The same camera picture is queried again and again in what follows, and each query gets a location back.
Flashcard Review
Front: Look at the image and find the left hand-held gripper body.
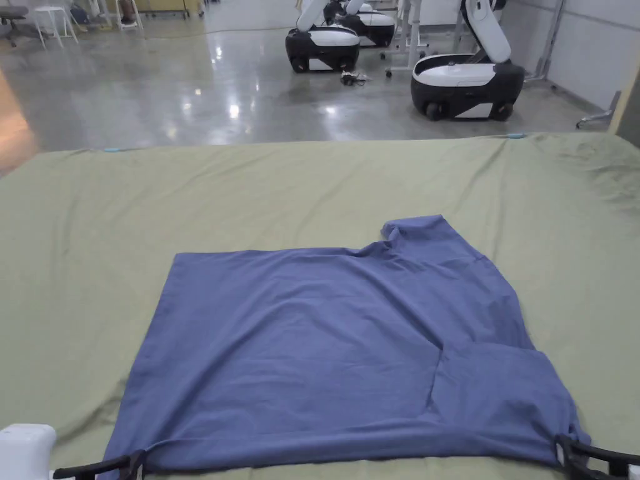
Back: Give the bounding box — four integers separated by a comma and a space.
0, 423, 58, 480

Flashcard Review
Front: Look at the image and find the white stool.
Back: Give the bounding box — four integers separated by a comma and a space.
32, 4, 81, 51

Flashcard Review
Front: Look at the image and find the white and black wheeled robot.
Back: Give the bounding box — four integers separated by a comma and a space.
410, 0, 526, 123
285, 0, 361, 75
344, 0, 397, 49

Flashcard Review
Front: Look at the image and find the grey office chair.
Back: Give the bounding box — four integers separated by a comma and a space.
0, 0, 29, 49

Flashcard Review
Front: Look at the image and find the bed with pale green sheet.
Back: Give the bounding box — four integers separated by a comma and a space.
0, 131, 640, 480

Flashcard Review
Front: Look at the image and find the dark blue shirt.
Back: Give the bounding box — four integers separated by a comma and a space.
103, 214, 593, 474

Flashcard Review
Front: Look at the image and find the white table on wheels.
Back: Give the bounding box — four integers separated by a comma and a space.
384, 0, 432, 79

